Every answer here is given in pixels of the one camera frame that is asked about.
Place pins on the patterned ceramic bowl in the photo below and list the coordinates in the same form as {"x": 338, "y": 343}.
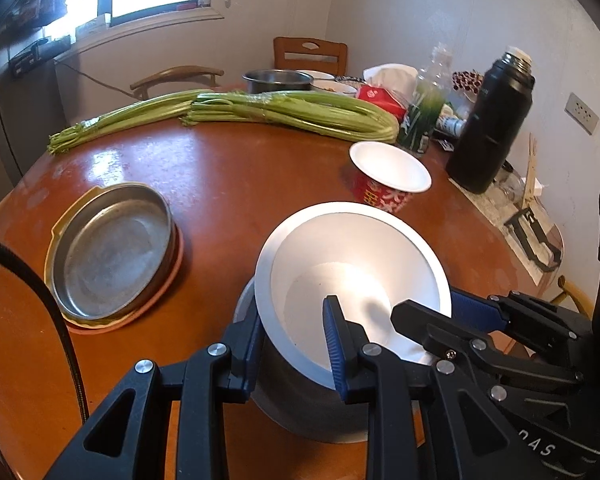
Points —
{"x": 352, "y": 80}

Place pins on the paper table mat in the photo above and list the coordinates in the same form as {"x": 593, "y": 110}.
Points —
{"x": 490, "y": 205}

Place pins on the clear plastic bottle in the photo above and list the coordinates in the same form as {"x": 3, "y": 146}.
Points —
{"x": 420, "y": 115}

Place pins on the white wall outlet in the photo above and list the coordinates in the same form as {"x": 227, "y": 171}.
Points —
{"x": 582, "y": 112}

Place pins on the yellow shell-shaped plate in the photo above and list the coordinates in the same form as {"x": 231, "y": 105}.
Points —
{"x": 60, "y": 222}

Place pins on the round metal pan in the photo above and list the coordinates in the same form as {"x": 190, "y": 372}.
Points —
{"x": 110, "y": 255}

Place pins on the metal pot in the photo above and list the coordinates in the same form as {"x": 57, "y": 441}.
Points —
{"x": 275, "y": 82}

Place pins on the white ceramic bowl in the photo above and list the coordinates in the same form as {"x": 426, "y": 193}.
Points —
{"x": 315, "y": 74}
{"x": 335, "y": 87}

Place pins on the black thermos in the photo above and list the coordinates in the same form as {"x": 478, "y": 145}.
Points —
{"x": 490, "y": 125}

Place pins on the wooden sticks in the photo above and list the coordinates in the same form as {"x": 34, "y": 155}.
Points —
{"x": 531, "y": 170}

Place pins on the black metal bracket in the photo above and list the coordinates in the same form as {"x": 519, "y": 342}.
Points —
{"x": 532, "y": 240}

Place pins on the yellow chair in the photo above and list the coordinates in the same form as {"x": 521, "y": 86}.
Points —
{"x": 575, "y": 297}

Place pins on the celery bundle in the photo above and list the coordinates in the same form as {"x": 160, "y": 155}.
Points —
{"x": 305, "y": 112}
{"x": 130, "y": 112}

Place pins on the red tissue box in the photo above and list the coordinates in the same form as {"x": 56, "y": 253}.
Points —
{"x": 380, "y": 97}

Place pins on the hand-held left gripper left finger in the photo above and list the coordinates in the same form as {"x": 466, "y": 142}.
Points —
{"x": 252, "y": 345}

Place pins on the metal bowl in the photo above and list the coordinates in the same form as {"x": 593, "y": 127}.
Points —
{"x": 300, "y": 410}

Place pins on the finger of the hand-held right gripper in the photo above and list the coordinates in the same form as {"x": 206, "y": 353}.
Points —
{"x": 430, "y": 325}
{"x": 472, "y": 310}

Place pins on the glass jar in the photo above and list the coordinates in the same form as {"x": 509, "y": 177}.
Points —
{"x": 509, "y": 180}

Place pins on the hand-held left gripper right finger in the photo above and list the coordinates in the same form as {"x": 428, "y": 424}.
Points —
{"x": 335, "y": 350}

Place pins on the pink plate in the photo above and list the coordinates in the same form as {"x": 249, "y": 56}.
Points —
{"x": 178, "y": 255}

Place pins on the wooden chair with slatted back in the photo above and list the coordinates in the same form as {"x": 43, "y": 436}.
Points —
{"x": 285, "y": 57}

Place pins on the small white bottle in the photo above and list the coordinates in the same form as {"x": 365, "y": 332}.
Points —
{"x": 450, "y": 125}

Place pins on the red paper bowl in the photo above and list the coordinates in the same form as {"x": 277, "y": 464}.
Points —
{"x": 330, "y": 255}
{"x": 390, "y": 165}

